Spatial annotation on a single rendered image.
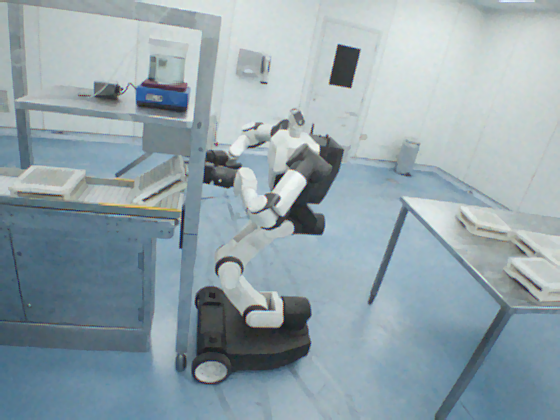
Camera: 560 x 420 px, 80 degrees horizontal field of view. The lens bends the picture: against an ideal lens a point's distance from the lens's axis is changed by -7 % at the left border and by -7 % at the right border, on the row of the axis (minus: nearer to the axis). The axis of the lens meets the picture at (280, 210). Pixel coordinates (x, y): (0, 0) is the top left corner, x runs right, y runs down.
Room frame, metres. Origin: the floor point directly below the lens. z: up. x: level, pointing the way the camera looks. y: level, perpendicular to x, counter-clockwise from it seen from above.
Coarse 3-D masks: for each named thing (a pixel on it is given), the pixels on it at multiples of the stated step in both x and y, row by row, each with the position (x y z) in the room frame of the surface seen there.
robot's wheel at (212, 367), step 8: (208, 352) 1.28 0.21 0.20; (216, 352) 1.29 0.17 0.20; (200, 360) 1.23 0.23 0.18; (208, 360) 1.24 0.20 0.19; (216, 360) 1.25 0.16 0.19; (224, 360) 1.27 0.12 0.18; (192, 368) 1.22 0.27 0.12; (200, 368) 1.25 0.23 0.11; (208, 368) 1.26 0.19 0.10; (216, 368) 1.27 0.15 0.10; (224, 368) 1.26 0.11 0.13; (192, 376) 1.22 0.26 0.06; (200, 376) 1.24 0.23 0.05; (208, 376) 1.26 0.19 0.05; (216, 376) 1.27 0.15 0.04; (224, 376) 1.26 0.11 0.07
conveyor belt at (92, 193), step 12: (0, 180) 1.33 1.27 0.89; (12, 180) 1.36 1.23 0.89; (0, 192) 1.23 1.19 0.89; (84, 192) 1.39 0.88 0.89; (96, 192) 1.41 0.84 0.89; (108, 192) 1.44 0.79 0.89; (120, 192) 1.46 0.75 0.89; (132, 192) 1.49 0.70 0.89; (24, 204) 1.19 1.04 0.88; (132, 204) 1.37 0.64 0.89; (156, 204) 1.42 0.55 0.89; (168, 204) 1.44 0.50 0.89; (180, 204) 1.47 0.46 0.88; (156, 216) 1.33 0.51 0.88
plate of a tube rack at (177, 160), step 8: (176, 160) 1.52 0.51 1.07; (152, 168) 1.54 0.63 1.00; (176, 168) 1.43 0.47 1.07; (168, 176) 1.39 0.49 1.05; (176, 176) 1.37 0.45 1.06; (136, 184) 1.44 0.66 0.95; (160, 184) 1.34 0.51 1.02; (136, 192) 1.36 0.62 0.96; (144, 192) 1.33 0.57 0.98; (152, 192) 1.33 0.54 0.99; (136, 200) 1.31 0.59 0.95
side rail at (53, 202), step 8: (0, 200) 1.15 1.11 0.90; (8, 200) 1.16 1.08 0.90; (16, 200) 1.17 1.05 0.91; (24, 200) 1.17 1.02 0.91; (32, 200) 1.18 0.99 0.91; (40, 200) 1.19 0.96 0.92; (48, 200) 1.20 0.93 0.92; (56, 200) 1.21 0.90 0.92; (64, 200) 1.22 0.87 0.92; (72, 200) 1.23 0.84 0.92; (72, 208) 1.22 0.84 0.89; (80, 208) 1.23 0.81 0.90; (88, 208) 1.24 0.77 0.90; (96, 208) 1.25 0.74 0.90; (104, 208) 1.26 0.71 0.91; (112, 208) 1.26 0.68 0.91; (120, 208) 1.27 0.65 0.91; (128, 208) 1.28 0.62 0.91; (136, 208) 1.29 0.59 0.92; (168, 216) 1.32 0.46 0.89; (176, 216) 1.33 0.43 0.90
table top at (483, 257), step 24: (432, 216) 2.00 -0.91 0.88; (504, 216) 2.29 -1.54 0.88; (528, 216) 2.41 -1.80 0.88; (456, 240) 1.72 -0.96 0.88; (480, 240) 1.79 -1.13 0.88; (480, 264) 1.50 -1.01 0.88; (504, 264) 1.55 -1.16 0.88; (504, 288) 1.31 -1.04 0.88; (528, 312) 1.20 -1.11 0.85; (552, 312) 1.23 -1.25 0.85
